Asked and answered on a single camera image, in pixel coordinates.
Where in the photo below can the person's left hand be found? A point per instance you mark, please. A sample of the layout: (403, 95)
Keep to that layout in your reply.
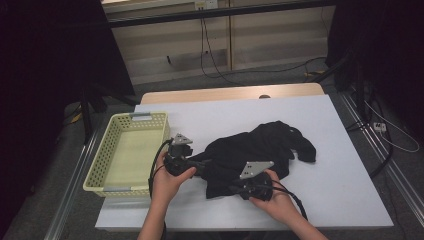
(165, 188)

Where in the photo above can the metal floor rail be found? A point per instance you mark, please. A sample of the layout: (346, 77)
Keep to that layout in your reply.
(70, 190)
(393, 170)

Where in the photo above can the round dark table grommet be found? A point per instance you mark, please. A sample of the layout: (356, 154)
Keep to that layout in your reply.
(264, 96)

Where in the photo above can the black tank top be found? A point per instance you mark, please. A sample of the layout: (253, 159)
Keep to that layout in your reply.
(253, 150)

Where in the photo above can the dark horizontal wall rail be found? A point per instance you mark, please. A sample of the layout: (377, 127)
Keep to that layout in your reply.
(216, 13)

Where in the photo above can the black stand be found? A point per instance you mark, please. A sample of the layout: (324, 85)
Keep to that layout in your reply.
(87, 113)
(346, 73)

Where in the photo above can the white power strip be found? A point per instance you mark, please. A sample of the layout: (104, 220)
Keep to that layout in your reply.
(380, 126)

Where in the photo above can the black curtain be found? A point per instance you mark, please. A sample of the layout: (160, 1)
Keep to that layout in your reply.
(383, 40)
(50, 66)

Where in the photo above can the white table sheet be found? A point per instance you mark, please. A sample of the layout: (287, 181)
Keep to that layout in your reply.
(233, 110)

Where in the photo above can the white wall socket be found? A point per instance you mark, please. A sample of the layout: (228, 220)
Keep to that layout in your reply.
(206, 4)

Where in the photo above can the person's right hand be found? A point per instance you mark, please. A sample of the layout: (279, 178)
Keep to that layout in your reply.
(280, 205)

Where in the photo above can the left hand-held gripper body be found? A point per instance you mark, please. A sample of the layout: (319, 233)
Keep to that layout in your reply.
(180, 160)

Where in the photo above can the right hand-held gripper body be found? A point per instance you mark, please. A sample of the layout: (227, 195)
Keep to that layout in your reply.
(256, 183)

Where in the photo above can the pale yellow plastic basket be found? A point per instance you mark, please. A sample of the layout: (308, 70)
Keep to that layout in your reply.
(130, 156)

